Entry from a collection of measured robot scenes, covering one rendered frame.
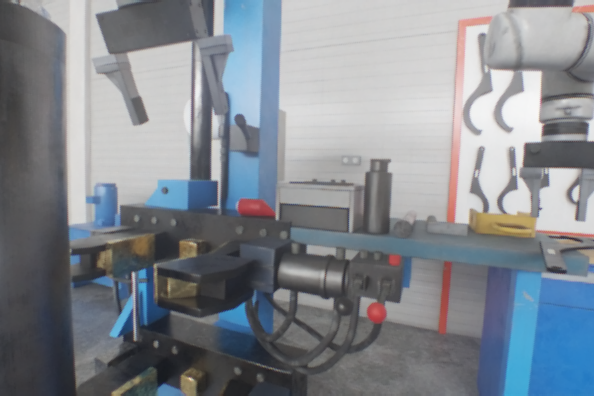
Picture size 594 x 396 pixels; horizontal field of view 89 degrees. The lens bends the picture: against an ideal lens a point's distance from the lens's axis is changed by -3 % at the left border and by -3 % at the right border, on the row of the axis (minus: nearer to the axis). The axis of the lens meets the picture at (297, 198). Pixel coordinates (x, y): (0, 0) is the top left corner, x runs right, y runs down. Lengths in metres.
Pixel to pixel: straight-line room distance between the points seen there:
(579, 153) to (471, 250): 0.29
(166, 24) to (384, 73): 2.43
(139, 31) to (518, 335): 1.13
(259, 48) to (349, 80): 1.64
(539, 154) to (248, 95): 0.94
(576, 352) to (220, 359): 1.36
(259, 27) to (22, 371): 1.19
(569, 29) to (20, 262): 0.93
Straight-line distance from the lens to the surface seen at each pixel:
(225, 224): 1.04
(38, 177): 0.67
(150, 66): 4.13
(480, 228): 1.06
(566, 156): 0.78
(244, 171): 1.24
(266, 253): 0.82
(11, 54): 0.68
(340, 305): 0.61
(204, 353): 1.25
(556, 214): 2.77
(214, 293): 0.78
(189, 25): 0.47
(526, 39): 0.62
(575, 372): 1.75
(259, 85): 1.26
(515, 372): 1.19
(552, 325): 1.65
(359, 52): 2.90
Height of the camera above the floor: 1.22
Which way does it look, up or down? 4 degrees down
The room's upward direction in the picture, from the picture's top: 2 degrees clockwise
